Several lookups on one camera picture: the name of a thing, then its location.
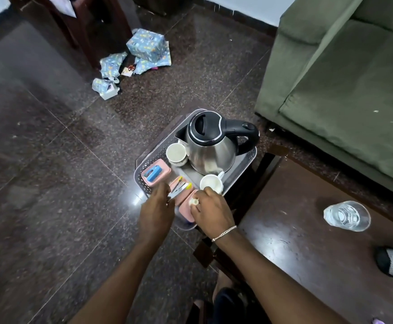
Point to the blue wrapped gift box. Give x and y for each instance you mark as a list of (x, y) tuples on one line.
[(146, 44)]

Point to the clear grey plastic tray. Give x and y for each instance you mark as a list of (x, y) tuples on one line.
[(159, 155)]

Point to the dark wooden cabinet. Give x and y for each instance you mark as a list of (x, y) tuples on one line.
[(91, 26)]

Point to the person's left fingers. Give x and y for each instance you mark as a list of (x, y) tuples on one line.
[(161, 189)]

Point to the person's right forearm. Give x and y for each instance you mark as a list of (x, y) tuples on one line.
[(270, 283)]

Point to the small half wrapped white box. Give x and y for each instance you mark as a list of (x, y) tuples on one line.
[(104, 88)]

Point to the glass of water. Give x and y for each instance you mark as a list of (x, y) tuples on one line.
[(346, 216)]

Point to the white paper sheet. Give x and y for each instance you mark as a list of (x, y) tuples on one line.
[(63, 5)]

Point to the person's left forearm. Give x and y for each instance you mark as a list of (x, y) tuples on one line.
[(125, 283)]

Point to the long pink box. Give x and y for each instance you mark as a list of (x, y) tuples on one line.
[(184, 207)]

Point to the green fabric sofa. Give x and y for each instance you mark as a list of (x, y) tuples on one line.
[(345, 91)]

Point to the small pink box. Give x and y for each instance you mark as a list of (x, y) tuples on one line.
[(164, 170)]

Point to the person's right thumb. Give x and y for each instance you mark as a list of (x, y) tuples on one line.
[(195, 209)]

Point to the blue packets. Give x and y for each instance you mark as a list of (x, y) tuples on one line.
[(153, 174)]

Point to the dark wooden coffee table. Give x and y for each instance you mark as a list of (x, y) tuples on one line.
[(318, 253)]

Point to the person's left hand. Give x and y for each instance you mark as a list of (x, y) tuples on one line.
[(156, 215)]

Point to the crumpled blue wrapping paper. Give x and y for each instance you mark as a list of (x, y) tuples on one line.
[(112, 65)]

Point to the small white creamer cup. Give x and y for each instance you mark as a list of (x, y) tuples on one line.
[(193, 202)]

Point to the person's leg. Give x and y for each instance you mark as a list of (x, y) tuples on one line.
[(228, 303)]

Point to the flat blue wrapping paper sheet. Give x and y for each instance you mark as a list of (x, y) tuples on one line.
[(152, 65)]

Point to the person's right hand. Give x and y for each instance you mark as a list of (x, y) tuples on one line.
[(215, 214)]

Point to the white ceramic cup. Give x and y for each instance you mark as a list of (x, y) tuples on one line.
[(211, 183), (176, 153)]

